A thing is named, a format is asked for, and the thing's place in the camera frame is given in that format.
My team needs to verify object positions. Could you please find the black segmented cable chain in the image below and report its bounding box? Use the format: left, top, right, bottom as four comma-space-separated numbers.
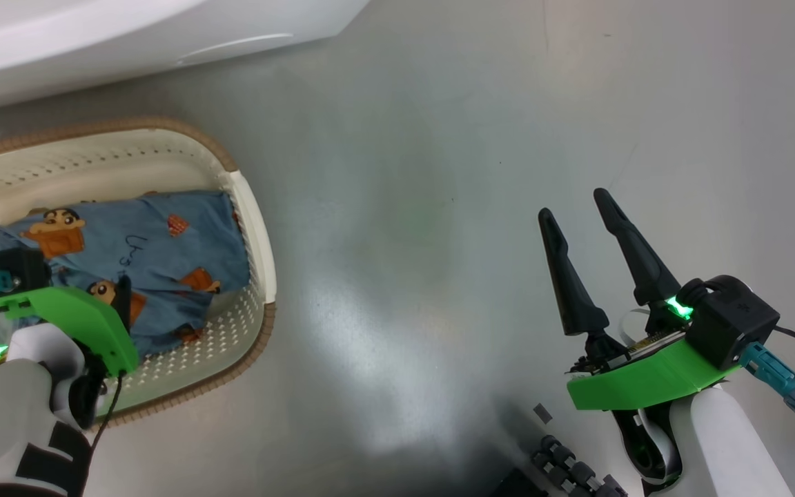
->
532, 433, 629, 497

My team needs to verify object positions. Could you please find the white front-load washing machine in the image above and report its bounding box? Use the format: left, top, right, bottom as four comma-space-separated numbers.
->
0, 0, 371, 115

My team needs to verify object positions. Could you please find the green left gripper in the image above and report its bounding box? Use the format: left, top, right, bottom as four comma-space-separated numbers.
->
0, 276, 140, 378

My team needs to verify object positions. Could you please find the cream perforated laundry basket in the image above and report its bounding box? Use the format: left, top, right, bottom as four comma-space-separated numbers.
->
0, 117, 278, 423

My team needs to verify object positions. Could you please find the blue cartoon print garment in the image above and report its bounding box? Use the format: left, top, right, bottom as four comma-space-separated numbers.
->
0, 190, 252, 360

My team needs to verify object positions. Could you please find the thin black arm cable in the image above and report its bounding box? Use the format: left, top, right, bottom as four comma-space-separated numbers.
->
90, 369, 126, 454

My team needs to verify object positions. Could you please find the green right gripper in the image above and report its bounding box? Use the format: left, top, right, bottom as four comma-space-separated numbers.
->
538, 188, 743, 412

